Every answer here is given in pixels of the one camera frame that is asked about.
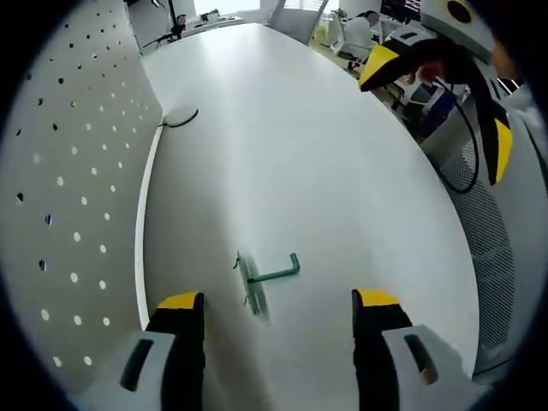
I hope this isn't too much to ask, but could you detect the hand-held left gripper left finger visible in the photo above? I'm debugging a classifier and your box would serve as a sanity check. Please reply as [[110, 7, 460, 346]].
[[96, 291, 208, 411]]

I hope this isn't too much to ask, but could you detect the white background office chair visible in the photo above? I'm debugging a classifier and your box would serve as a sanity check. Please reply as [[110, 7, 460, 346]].
[[259, 0, 331, 47]]

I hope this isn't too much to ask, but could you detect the grey mesh office chair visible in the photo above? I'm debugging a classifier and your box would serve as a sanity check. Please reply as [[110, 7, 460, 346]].
[[420, 85, 548, 383]]

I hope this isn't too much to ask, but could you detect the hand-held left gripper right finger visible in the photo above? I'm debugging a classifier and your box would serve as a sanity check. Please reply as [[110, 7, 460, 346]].
[[350, 287, 468, 411]]

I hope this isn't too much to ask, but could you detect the round desk grommet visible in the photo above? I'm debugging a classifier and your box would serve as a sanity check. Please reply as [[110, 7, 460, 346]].
[[157, 108, 200, 130]]

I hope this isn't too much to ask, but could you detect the white perforated mounting plate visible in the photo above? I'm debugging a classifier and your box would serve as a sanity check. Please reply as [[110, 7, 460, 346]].
[[3, 0, 167, 397]]

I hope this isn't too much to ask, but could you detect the green hook assembly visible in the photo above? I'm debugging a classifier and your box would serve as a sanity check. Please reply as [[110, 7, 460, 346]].
[[231, 251, 302, 319]]

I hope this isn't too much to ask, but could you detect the person's right hand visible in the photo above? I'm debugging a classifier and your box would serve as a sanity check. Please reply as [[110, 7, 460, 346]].
[[413, 38, 522, 85]]

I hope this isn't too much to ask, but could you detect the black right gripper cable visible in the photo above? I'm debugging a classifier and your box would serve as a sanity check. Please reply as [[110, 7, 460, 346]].
[[433, 75, 484, 194]]

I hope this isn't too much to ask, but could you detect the black tripod stand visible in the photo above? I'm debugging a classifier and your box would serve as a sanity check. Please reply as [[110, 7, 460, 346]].
[[142, 0, 186, 49]]

